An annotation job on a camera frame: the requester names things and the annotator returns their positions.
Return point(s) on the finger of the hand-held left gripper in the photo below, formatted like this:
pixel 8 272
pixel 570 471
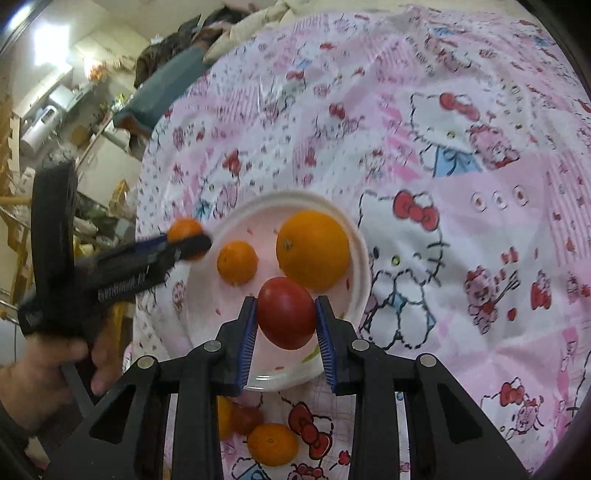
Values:
pixel 184 251

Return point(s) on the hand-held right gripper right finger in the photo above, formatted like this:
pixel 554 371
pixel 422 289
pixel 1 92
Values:
pixel 324 344

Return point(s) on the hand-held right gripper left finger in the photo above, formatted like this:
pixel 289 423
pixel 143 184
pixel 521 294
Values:
pixel 250 341

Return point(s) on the small tangerine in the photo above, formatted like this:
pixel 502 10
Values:
pixel 225 417
pixel 183 230
pixel 237 262

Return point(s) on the white plate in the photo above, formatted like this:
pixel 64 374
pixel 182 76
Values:
pixel 258 217

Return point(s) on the person's left hand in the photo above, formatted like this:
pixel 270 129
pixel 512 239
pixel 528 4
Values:
pixel 41 369

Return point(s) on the small red tomato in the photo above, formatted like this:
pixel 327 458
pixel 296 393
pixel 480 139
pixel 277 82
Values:
pixel 247 419

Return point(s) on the large orange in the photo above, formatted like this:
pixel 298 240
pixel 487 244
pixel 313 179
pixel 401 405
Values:
pixel 314 249

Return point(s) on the medium orange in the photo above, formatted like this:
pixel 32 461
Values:
pixel 272 445

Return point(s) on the wooden shelf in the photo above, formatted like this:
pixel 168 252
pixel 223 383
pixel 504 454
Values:
pixel 9 161

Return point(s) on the white cylindrical appliance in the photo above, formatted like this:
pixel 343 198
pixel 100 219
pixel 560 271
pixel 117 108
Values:
pixel 39 129

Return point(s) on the cream cloth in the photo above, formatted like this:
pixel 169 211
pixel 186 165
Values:
pixel 258 27

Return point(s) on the pink printed tablecloth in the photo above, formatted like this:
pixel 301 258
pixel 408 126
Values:
pixel 461 138

